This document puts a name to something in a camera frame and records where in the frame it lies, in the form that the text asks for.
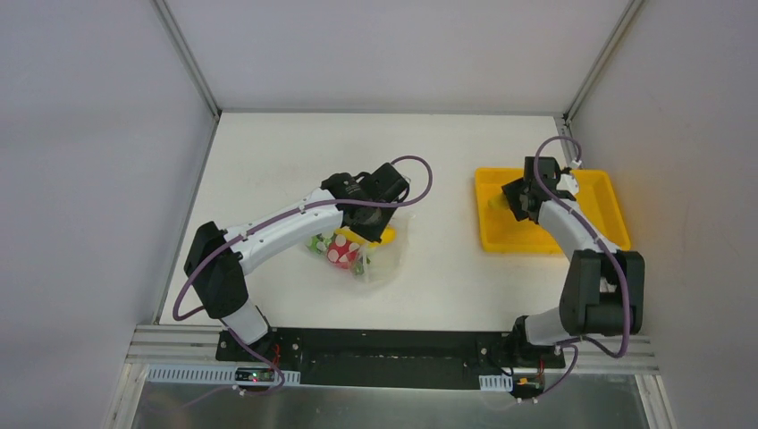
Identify clear zip top bag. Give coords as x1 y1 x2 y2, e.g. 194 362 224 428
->
302 214 414 284

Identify yellow fake corn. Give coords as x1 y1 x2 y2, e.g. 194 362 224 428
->
487 194 510 211

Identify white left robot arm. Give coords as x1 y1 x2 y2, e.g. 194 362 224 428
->
183 163 410 362

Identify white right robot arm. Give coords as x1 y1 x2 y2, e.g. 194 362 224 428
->
501 156 645 366

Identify red fake food ball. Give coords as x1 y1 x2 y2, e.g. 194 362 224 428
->
325 234 360 270

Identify green fake food ball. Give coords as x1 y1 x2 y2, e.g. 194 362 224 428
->
305 234 333 255

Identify yellow plastic tray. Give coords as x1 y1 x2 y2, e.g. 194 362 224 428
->
475 167 632 258

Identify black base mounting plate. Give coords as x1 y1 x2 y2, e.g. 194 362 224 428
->
215 328 566 390

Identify aluminium frame rail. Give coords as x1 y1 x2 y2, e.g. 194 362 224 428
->
150 1 222 325

